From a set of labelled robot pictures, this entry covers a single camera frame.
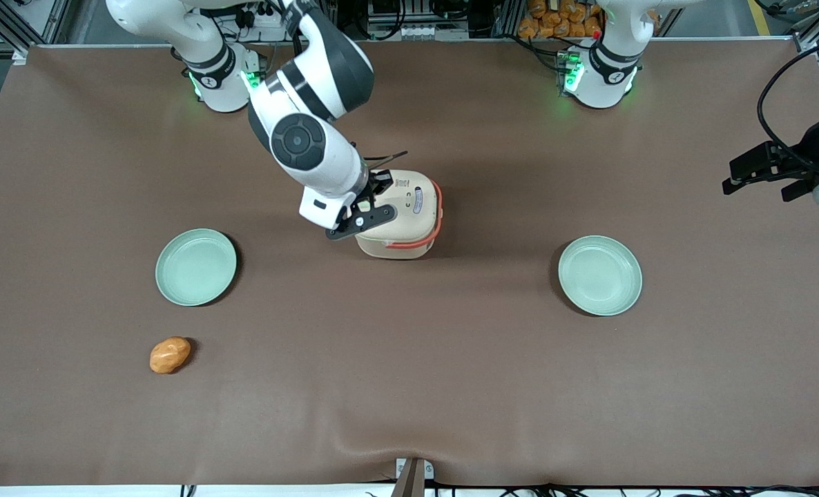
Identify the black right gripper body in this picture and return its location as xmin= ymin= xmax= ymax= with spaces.
xmin=344 ymin=168 xmax=384 ymax=217

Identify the white connector block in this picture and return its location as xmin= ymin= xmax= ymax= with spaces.
xmin=396 ymin=24 xmax=470 ymax=41

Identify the pale green plate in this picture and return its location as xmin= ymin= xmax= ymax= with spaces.
xmin=558 ymin=235 xmax=643 ymax=317
xmin=155 ymin=228 xmax=238 ymax=307

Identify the brown table cover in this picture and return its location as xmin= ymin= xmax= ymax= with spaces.
xmin=0 ymin=39 xmax=819 ymax=487

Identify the white power strip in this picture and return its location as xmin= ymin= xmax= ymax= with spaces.
xmin=240 ymin=6 xmax=294 ymax=32

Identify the orange bread roll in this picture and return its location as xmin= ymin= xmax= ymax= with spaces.
xmin=149 ymin=336 xmax=192 ymax=375

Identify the pile of orange bread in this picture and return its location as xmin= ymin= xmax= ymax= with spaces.
xmin=518 ymin=0 xmax=604 ymax=40

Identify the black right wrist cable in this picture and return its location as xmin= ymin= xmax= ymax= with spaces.
xmin=349 ymin=142 xmax=409 ymax=168

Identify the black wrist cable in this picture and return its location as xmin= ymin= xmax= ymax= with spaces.
xmin=349 ymin=142 xmax=409 ymax=168
xmin=757 ymin=38 xmax=819 ymax=173

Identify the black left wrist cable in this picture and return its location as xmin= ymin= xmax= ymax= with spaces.
xmin=757 ymin=38 xmax=819 ymax=173

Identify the grey metal clamp bracket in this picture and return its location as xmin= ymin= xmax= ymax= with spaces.
xmin=390 ymin=458 xmax=435 ymax=497

